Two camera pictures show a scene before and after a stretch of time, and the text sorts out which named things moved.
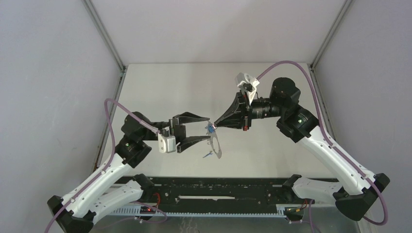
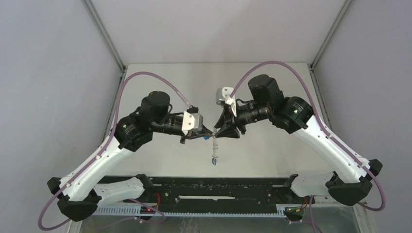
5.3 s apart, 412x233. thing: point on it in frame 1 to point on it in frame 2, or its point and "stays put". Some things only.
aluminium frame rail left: (96, 16) stays put
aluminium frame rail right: (315, 71) stays put
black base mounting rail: (216, 191) stays put
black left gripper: (180, 130) to (204, 131)
